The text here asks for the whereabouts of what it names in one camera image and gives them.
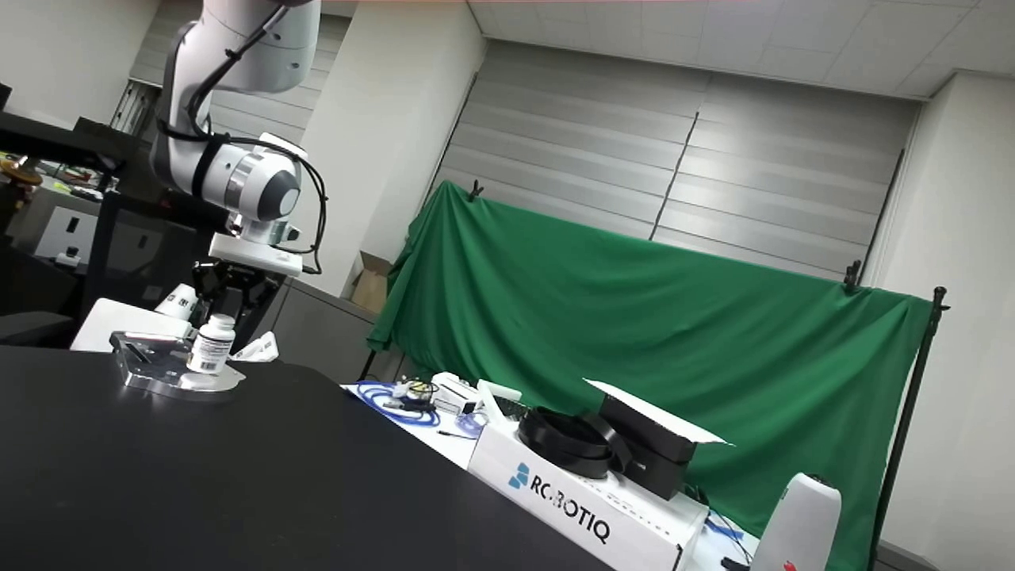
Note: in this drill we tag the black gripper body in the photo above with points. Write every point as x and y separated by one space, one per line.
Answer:
233 288

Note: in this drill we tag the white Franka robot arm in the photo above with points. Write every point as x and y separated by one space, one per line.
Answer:
240 179

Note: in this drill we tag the white plastic object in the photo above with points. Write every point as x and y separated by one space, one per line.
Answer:
179 302

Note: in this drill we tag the crumpled white paper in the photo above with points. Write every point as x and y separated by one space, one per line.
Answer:
257 346

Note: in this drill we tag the clear glass bowl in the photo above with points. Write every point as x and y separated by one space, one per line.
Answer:
148 367

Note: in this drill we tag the white power adapter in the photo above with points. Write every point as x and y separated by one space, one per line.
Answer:
460 394

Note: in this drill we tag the black cluttered desk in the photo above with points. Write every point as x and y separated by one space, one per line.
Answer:
41 144

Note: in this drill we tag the black backdrop clip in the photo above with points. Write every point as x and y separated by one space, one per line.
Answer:
474 192
850 276

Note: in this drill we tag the white Robotiq cardboard box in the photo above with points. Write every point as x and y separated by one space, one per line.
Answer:
574 496

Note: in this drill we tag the green backdrop cloth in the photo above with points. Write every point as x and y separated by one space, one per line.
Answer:
636 349

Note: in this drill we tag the black box with white lid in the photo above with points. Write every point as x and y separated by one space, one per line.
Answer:
651 438

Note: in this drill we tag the white cylinder container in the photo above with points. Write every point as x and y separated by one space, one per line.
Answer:
796 523

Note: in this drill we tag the black backdrop stand pole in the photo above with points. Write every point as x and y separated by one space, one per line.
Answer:
915 401

